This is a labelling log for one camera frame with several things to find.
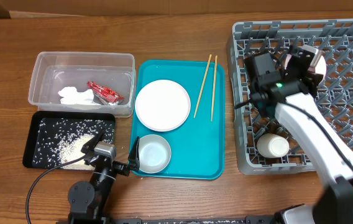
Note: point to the white rice pile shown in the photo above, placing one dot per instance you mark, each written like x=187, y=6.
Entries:
x=60, y=140

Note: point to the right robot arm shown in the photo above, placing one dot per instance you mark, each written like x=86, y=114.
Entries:
x=284, y=88

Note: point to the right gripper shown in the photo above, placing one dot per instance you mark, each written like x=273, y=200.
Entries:
x=312, y=81

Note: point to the clear plastic bin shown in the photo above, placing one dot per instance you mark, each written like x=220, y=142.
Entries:
x=53, y=71

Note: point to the red snack wrapper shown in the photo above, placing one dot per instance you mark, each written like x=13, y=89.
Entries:
x=106, y=95

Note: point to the white round plate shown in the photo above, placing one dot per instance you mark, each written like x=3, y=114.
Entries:
x=162, y=105

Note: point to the black plastic tray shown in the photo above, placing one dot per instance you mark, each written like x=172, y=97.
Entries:
x=34, y=127

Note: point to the white tissue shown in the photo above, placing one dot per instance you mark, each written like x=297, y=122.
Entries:
x=70, y=96

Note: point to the teal plastic serving tray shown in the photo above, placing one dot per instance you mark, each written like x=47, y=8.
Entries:
x=198, y=145

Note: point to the white cup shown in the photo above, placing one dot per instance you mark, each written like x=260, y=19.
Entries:
x=272, y=146

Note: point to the grey metal bowl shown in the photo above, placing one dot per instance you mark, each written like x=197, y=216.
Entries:
x=154, y=153

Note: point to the wooden chopstick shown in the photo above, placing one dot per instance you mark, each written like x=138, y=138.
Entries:
x=214, y=86
x=202, y=85

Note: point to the grey dishwasher rack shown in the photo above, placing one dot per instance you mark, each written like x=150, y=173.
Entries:
x=335, y=93

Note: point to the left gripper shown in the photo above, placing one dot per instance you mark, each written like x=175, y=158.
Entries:
x=133, y=161

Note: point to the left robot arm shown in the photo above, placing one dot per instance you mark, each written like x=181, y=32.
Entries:
x=87, y=199

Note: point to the white shallow bowl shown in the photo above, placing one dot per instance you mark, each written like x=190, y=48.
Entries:
x=306, y=62

